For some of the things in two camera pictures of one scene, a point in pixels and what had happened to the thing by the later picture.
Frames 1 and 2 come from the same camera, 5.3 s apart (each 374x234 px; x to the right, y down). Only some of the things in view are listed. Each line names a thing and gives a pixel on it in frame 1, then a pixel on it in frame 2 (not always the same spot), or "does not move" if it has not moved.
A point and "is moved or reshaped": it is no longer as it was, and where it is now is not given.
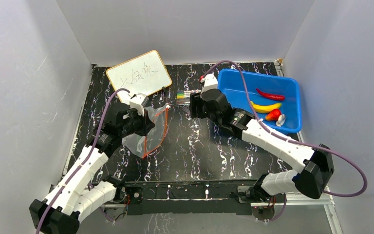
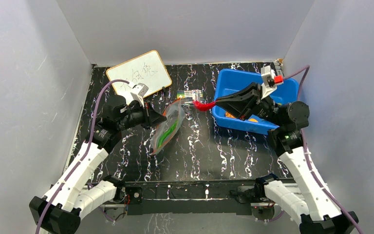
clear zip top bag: [142, 145] → [175, 114]
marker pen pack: [183, 97] does not move
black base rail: [186, 197] does not move
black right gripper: [194, 106] → [257, 100]
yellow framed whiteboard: [143, 73] does not move
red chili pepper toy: [270, 96] is moved or reshaped
